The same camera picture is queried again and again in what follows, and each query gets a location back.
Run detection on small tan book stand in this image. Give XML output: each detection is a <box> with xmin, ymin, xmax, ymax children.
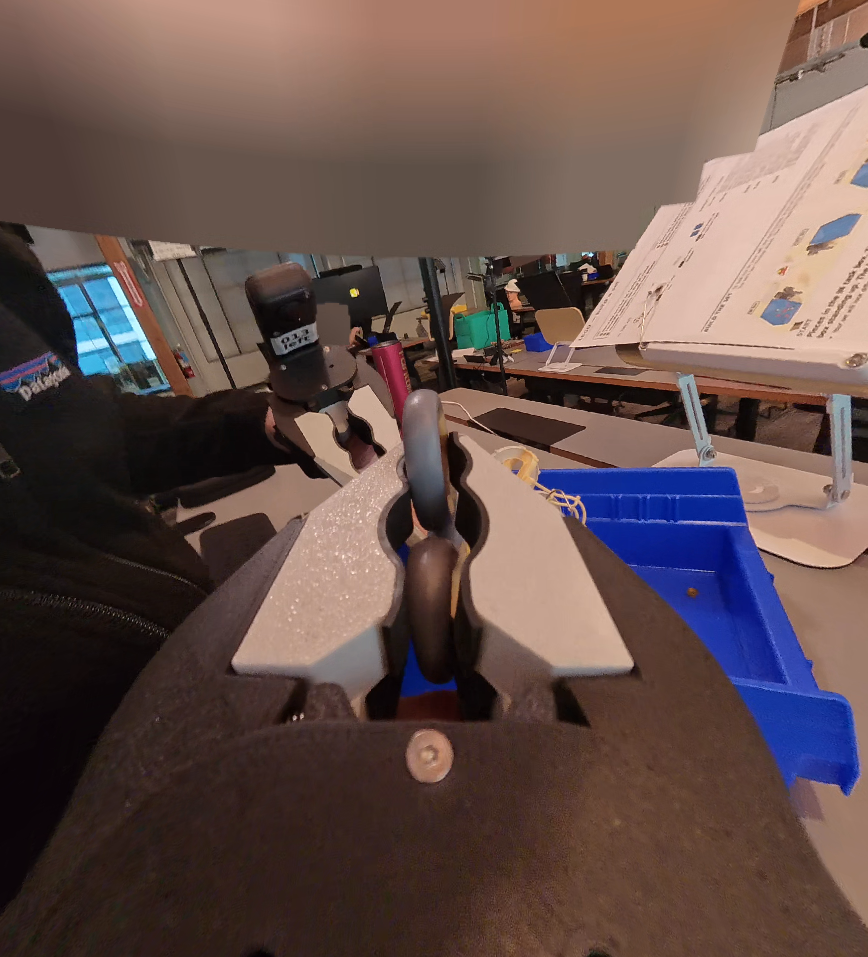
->
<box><xmin>535</xmin><ymin>307</ymin><xmax>586</xmax><ymax>373</ymax></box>

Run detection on green storage crate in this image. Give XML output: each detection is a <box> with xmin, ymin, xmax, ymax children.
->
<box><xmin>452</xmin><ymin>307</ymin><xmax>511</xmax><ymax>351</ymax></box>

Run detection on plastic ball maze puzzle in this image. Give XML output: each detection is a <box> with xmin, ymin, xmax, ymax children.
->
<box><xmin>497</xmin><ymin>447</ymin><xmax>589</xmax><ymax>524</ymax></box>

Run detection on person's left forearm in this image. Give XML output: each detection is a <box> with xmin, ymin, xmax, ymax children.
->
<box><xmin>83</xmin><ymin>374</ymin><xmax>308</xmax><ymax>496</ymax></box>

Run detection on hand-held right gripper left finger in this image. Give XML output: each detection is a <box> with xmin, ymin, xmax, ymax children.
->
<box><xmin>231</xmin><ymin>441</ymin><xmax>414</xmax><ymax>721</ymax></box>

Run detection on pink metal bottle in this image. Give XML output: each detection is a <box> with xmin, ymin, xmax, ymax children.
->
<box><xmin>370</xmin><ymin>338</ymin><xmax>414</xmax><ymax>410</ymax></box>

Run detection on grey orange handled scissors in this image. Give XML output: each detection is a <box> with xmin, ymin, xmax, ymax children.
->
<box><xmin>402</xmin><ymin>389</ymin><xmax>474</xmax><ymax>685</ymax></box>

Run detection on white cable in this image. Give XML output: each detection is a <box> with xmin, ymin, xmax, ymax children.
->
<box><xmin>440</xmin><ymin>400</ymin><xmax>496</xmax><ymax>436</ymax></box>

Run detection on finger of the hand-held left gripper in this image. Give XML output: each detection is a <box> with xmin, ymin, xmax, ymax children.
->
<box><xmin>292</xmin><ymin>410</ymin><xmax>366</xmax><ymax>487</ymax></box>
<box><xmin>346</xmin><ymin>381</ymin><xmax>399</xmax><ymax>455</ymax></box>

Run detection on black tripod pole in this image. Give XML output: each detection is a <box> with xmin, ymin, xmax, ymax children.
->
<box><xmin>419</xmin><ymin>258</ymin><xmax>456</xmax><ymax>390</ymax></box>

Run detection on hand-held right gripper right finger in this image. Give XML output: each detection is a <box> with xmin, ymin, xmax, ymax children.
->
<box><xmin>449</xmin><ymin>432</ymin><xmax>635</xmax><ymax>721</ymax></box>

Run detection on person's black clothing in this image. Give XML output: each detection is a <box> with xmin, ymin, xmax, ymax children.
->
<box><xmin>0</xmin><ymin>217</ymin><xmax>212</xmax><ymax>957</ymax></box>

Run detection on black dotted wrist rest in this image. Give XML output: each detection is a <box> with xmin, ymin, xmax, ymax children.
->
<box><xmin>198</xmin><ymin>512</ymin><xmax>280</xmax><ymax>586</ymax></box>

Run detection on black monitor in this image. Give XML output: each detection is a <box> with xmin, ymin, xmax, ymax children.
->
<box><xmin>310</xmin><ymin>265</ymin><xmax>389</xmax><ymax>324</ymax></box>

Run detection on printed instruction sheet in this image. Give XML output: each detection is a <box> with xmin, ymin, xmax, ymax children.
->
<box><xmin>576</xmin><ymin>90</ymin><xmax>868</xmax><ymax>352</ymax></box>

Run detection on black desk mat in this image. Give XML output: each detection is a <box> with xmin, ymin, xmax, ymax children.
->
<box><xmin>471</xmin><ymin>407</ymin><xmax>586</xmax><ymax>451</ymax></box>

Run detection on small blue plastic bin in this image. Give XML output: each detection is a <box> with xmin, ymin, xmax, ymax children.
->
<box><xmin>539</xmin><ymin>467</ymin><xmax>861</xmax><ymax>795</ymax></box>

